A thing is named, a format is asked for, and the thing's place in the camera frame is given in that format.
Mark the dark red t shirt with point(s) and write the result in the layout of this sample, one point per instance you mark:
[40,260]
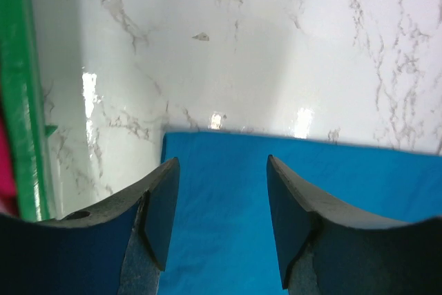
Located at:
[8,187]

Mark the blue t shirt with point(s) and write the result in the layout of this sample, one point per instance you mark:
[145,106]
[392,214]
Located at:
[262,215]

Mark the green plastic bin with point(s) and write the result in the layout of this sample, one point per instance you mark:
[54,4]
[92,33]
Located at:
[23,107]

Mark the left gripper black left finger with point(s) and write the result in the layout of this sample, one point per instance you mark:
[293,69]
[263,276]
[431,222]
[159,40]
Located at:
[119,245]

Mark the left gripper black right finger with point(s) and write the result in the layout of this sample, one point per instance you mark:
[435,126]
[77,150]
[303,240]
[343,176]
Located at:
[327,246]

